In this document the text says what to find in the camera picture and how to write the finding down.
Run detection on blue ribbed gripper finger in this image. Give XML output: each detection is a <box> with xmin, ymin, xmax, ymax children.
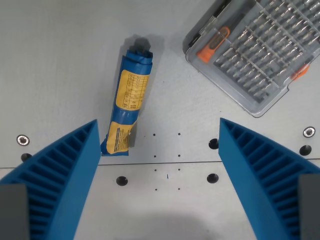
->
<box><xmin>218</xmin><ymin>117</ymin><xmax>320</xmax><ymax>240</ymax></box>
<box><xmin>0</xmin><ymin>118</ymin><xmax>100</xmax><ymax>240</ymax></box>

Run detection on rolled blue bag yellow label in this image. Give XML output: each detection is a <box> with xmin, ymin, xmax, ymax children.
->
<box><xmin>100</xmin><ymin>37</ymin><xmax>154</xmax><ymax>157</ymax></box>

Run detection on silver socket head bolt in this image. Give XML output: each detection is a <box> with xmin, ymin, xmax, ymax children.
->
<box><xmin>302</xmin><ymin>126</ymin><xmax>316</xmax><ymax>138</ymax></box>
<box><xmin>16</xmin><ymin>134</ymin><xmax>31</xmax><ymax>146</ymax></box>

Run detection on clear screwdriver bit set case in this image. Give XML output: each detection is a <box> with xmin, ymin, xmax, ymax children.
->
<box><xmin>182</xmin><ymin>0</ymin><xmax>320</xmax><ymax>118</ymax></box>

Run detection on orange black screwdriver handle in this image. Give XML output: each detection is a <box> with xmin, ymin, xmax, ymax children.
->
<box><xmin>195</xmin><ymin>25</ymin><xmax>231</xmax><ymax>63</ymax></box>

